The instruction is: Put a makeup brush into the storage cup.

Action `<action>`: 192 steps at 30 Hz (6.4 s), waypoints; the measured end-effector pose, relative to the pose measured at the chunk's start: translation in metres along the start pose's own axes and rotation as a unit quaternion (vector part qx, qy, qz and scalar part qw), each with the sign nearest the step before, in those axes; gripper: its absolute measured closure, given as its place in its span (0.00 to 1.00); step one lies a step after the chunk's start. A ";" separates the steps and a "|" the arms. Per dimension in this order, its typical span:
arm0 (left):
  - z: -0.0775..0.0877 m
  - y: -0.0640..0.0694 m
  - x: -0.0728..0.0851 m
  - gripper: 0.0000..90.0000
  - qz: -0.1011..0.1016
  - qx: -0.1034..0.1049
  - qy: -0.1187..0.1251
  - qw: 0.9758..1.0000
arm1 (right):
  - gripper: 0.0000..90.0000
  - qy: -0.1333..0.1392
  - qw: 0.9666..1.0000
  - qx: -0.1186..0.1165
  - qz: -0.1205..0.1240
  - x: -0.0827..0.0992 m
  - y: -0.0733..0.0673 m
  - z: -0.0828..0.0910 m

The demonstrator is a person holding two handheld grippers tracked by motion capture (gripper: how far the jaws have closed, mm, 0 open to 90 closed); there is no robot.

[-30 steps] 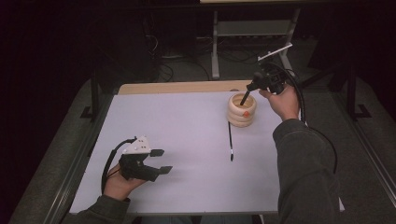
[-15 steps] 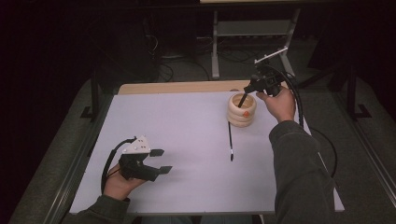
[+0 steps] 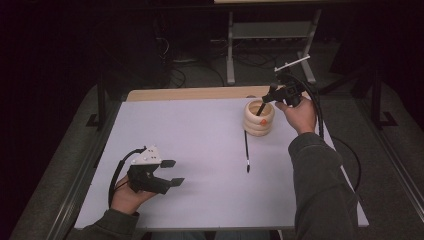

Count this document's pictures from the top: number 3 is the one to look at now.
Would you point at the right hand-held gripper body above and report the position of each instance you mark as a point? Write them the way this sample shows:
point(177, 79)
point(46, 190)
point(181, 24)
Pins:
point(291, 90)

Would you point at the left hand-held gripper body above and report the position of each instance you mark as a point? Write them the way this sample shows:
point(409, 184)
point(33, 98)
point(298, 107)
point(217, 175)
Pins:
point(145, 158)

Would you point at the black makeup brush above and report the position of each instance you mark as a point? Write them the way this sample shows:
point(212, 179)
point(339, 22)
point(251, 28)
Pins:
point(260, 109)

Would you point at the cream ribbed brush holder cup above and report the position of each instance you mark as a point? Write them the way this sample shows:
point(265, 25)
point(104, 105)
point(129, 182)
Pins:
point(258, 126)

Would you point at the thin black liner brush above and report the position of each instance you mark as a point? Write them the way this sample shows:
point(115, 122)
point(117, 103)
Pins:
point(247, 150)

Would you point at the person's right hand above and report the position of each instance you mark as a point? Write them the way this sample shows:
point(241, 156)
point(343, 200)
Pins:
point(300, 116)

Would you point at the person's left hand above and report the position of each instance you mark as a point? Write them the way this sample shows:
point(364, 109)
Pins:
point(125, 200)

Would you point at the white board sheet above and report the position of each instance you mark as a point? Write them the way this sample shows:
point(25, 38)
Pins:
point(200, 150)

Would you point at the white metal stand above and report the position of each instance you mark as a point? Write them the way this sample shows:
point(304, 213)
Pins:
point(271, 30)

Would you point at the wooden table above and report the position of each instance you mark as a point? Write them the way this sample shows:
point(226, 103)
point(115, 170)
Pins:
point(200, 93)

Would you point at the black metal frame leg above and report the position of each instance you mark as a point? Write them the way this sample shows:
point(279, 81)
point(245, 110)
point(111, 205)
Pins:
point(101, 103)
point(376, 100)

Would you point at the aluminium rail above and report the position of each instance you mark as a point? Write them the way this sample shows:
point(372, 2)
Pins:
point(71, 203)
point(400, 176)

